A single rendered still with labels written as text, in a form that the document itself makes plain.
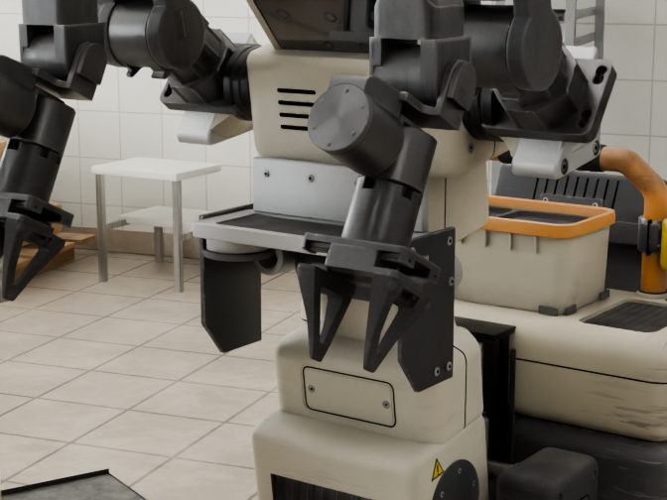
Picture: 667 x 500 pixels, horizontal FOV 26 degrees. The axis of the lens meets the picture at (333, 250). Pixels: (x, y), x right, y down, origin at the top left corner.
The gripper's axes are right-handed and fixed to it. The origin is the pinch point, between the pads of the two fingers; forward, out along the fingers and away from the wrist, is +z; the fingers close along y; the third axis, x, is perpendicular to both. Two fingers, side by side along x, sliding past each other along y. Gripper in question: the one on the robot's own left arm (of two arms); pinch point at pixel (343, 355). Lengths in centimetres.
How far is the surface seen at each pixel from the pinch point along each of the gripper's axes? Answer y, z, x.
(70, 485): -170, 21, 161
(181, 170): -289, -96, 300
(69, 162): -378, -103, 332
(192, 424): -180, -2, 212
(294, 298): -245, -61, 331
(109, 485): -163, 19, 166
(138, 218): -317, -79, 317
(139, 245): -345, -76, 353
